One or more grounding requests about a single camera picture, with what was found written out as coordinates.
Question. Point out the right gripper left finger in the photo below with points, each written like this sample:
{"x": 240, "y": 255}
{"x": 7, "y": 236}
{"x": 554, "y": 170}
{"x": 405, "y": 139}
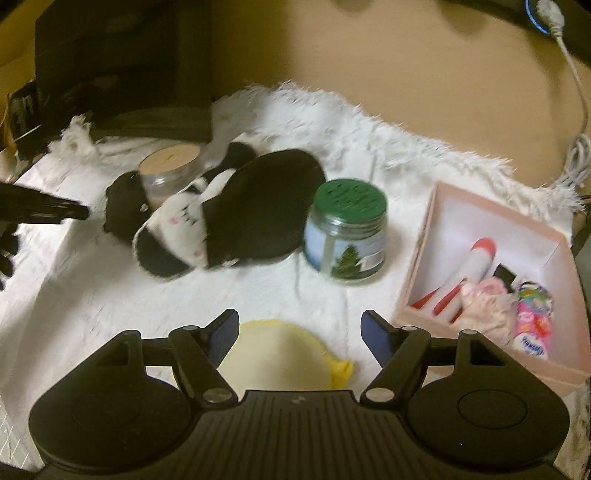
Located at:
{"x": 198, "y": 352}

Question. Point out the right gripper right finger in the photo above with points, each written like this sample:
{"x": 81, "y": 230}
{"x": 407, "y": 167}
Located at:
{"x": 401, "y": 352}

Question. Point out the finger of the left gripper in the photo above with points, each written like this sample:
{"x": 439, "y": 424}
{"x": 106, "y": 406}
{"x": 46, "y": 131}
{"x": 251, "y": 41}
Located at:
{"x": 23, "y": 205}

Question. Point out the red white rocket toy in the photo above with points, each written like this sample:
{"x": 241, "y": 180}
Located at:
{"x": 444, "y": 303}

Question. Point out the yellow round sponge pad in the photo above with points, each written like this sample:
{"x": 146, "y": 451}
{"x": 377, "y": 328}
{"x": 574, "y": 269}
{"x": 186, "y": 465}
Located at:
{"x": 273, "y": 355}

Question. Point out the pink flower hair clip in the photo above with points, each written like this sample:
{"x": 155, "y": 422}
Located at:
{"x": 489, "y": 306}

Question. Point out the black white bunny plush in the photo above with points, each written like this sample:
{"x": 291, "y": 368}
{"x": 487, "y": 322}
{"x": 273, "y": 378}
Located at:
{"x": 169, "y": 241}

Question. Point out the pink tissue packet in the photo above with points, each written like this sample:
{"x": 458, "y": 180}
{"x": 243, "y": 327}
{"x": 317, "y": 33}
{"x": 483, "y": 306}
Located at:
{"x": 533, "y": 330}

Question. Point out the green lid glass jar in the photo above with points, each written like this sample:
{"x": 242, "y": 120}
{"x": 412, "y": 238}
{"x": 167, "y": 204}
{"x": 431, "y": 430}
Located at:
{"x": 345, "y": 234}

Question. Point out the pink cardboard box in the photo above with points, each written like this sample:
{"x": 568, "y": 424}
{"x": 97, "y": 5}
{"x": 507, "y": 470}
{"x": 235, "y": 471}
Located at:
{"x": 532, "y": 250}

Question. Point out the clear candle jar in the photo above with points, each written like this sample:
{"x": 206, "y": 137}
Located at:
{"x": 166, "y": 171}

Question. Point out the black monitor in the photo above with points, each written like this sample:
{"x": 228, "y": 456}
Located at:
{"x": 137, "y": 68}

